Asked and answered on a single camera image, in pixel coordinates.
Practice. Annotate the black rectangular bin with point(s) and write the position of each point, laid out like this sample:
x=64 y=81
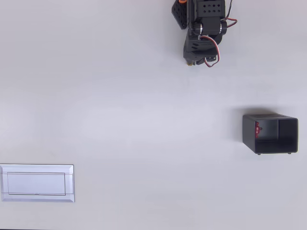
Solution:
x=248 y=141

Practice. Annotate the black robot base with orange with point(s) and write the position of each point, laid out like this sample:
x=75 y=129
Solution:
x=180 y=13

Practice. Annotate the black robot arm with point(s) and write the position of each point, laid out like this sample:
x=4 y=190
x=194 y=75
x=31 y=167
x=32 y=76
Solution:
x=211 y=14

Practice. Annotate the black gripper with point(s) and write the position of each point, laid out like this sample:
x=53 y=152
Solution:
x=194 y=59

